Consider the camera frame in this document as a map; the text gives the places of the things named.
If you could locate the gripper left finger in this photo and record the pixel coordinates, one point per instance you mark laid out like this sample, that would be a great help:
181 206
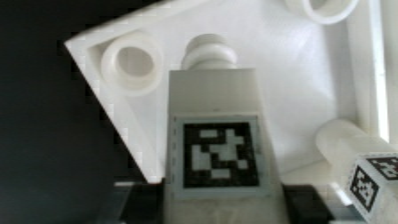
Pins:
133 204

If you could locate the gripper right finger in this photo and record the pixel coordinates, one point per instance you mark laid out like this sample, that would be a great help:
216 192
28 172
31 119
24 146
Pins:
307 210

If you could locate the white table leg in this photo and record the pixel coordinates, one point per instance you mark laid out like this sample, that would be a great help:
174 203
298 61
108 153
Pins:
222 185
362 158

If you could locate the white square table top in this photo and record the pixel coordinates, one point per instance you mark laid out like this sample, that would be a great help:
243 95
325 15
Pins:
318 62

